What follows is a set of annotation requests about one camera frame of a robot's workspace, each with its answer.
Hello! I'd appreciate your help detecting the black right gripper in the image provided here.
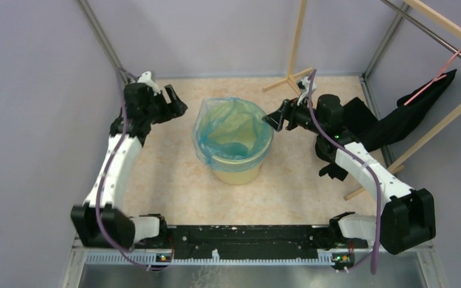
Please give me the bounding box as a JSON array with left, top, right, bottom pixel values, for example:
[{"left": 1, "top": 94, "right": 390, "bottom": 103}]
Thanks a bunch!
[{"left": 263, "top": 94, "right": 325, "bottom": 135}]

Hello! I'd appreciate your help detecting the blue plastic trash bag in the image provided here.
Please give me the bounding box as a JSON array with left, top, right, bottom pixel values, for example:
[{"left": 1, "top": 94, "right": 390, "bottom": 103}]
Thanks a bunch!
[{"left": 191, "top": 97, "right": 274, "bottom": 168}]

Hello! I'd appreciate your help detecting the yellow plastic trash bin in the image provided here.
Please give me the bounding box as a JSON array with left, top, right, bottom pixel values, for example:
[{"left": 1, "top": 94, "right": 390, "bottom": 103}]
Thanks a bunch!
[{"left": 196, "top": 99, "right": 273, "bottom": 186}]

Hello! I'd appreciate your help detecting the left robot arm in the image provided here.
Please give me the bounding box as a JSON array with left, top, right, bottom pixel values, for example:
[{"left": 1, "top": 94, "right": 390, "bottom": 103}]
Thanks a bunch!
[{"left": 70, "top": 83, "right": 188, "bottom": 251}]

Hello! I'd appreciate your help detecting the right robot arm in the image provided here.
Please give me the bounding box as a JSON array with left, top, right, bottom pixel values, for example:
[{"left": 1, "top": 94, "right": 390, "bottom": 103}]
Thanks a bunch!
[{"left": 262, "top": 94, "right": 436, "bottom": 255}]

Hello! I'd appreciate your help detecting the wooden clothes rack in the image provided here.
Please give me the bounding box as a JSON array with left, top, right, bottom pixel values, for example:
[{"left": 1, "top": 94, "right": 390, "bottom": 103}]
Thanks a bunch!
[{"left": 262, "top": 0, "right": 313, "bottom": 95}]

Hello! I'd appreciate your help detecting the black cloth garment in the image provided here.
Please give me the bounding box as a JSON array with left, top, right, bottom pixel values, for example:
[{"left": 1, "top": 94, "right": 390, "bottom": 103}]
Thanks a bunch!
[{"left": 316, "top": 69, "right": 458, "bottom": 182}]

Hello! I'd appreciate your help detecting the pink clothes hanger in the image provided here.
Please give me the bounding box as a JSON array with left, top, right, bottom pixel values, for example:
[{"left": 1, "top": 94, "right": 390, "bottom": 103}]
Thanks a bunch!
[{"left": 403, "top": 49, "right": 461, "bottom": 106}]

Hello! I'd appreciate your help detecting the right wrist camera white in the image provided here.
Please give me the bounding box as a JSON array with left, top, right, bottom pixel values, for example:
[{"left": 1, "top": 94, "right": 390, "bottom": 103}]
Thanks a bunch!
[{"left": 297, "top": 76, "right": 311, "bottom": 106}]

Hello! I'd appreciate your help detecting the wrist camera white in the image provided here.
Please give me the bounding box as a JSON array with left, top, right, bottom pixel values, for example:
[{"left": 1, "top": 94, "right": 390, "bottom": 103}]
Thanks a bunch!
[
  {"left": 297, "top": 76, "right": 311, "bottom": 106},
  {"left": 137, "top": 71, "right": 161, "bottom": 95}
]

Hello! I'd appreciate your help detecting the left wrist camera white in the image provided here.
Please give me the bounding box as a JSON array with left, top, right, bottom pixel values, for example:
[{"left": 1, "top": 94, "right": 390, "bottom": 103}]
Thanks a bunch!
[{"left": 137, "top": 71, "right": 161, "bottom": 95}]

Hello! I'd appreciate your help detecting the left metal frame post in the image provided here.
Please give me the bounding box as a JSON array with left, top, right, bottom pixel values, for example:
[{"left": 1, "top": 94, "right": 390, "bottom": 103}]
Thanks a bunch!
[{"left": 75, "top": 0, "right": 127, "bottom": 83}]

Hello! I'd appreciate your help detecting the metal frame corner post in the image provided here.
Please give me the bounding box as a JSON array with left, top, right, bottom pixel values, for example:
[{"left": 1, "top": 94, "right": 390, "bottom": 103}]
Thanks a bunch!
[{"left": 363, "top": 12, "right": 403, "bottom": 80}]

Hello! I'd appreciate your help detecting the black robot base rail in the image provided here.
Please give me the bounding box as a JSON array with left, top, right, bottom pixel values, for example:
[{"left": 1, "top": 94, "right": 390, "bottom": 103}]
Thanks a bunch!
[{"left": 136, "top": 225, "right": 369, "bottom": 260}]

